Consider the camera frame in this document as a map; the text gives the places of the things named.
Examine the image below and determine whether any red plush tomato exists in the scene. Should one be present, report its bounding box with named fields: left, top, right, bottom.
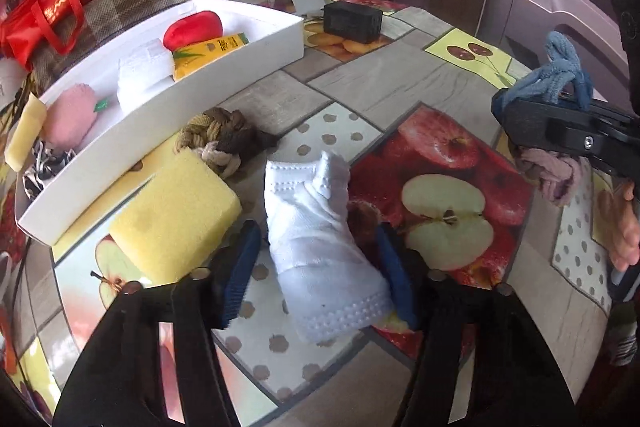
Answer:
left=163, top=11, right=222, bottom=52

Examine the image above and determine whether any braided rope knot toy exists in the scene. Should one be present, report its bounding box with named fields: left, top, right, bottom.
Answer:
left=174, top=107, right=279, bottom=179

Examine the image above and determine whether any black power adapter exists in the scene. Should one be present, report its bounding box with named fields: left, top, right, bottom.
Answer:
left=322, top=1, right=383, bottom=43

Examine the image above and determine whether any green yellow scrub sponge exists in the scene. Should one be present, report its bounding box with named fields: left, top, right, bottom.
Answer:
left=110, top=150, right=242, bottom=285

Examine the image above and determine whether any blue fuzzy scrunchie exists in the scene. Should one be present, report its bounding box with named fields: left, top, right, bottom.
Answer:
left=491, top=30, right=594, bottom=119

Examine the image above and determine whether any white shallow box tray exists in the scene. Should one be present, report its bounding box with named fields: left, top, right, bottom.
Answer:
left=14, top=0, right=304, bottom=246

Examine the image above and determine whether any white cotton glove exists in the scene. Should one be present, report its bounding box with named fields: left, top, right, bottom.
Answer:
left=264, top=152, right=393, bottom=343

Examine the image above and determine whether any black white patterned scrunchie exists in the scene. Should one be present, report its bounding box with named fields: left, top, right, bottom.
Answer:
left=23, top=140, right=76, bottom=200

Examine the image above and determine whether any fruit pattern tablecloth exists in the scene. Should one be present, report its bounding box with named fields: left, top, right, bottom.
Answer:
left=0, top=0, right=626, bottom=427

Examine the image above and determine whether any yellow sponge block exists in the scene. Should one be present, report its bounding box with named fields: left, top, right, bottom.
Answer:
left=4, top=93, right=47, bottom=172

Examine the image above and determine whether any person's right hand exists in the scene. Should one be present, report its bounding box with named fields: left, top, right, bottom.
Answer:
left=604, top=181, right=639, bottom=272

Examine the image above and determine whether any mauve fuzzy scrunchie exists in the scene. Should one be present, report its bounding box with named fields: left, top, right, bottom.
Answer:
left=511, top=146, right=584, bottom=206

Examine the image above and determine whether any pink fluffy plush toy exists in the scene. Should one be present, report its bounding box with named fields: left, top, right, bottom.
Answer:
left=41, top=83, right=105, bottom=152

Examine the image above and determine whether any yellow tissue pack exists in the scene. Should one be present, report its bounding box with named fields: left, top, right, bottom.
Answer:
left=172, top=32, right=250, bottom=81

